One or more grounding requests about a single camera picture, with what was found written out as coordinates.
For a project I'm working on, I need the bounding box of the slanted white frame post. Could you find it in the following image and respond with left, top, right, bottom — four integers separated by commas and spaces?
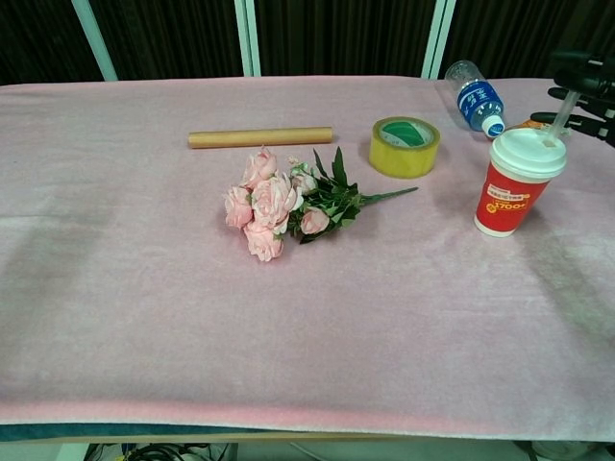
71, 0, 119, 83

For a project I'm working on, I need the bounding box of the pink fleece tablecloth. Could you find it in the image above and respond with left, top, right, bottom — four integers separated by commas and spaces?
0, 75, 615, 442

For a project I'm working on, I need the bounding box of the teal cloth under tablecloth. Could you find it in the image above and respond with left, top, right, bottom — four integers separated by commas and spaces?
0, 422, 270, 443

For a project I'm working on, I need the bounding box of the red paper cup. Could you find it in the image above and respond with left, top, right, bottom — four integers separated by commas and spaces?
473, 161, 552, 238

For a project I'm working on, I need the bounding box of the orange snack packet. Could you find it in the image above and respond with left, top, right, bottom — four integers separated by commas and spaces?
509, 117, 558, 133

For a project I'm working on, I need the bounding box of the clear bottle with blue label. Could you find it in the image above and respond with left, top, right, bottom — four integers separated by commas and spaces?
444, 60, 507, 139

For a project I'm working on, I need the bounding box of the black cable bundle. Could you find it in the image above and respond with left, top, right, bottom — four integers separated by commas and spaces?
86, 442, 237, 461

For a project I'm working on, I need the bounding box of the brown cardboard tube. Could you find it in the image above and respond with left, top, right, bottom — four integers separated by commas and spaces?
187, 126, 334, 150

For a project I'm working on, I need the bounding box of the dark pleated curtain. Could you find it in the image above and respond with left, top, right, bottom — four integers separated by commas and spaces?
0, 0, 615, 86

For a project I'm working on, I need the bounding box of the pink artificial flower bouquet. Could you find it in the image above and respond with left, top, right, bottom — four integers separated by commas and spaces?
223, 145, 420, 263

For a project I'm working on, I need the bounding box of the yellow packing tape roll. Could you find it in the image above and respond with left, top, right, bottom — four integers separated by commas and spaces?
368, 115, 442, 180

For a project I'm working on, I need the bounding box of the white plastic cup lid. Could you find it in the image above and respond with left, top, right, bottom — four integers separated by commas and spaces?
488, 127, 569, 181

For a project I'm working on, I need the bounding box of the translucent white straw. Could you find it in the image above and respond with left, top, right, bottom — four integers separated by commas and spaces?
549, 89, 581, 145

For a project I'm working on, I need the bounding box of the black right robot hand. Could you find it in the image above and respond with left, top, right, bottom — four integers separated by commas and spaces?
529, 49, 615, 148

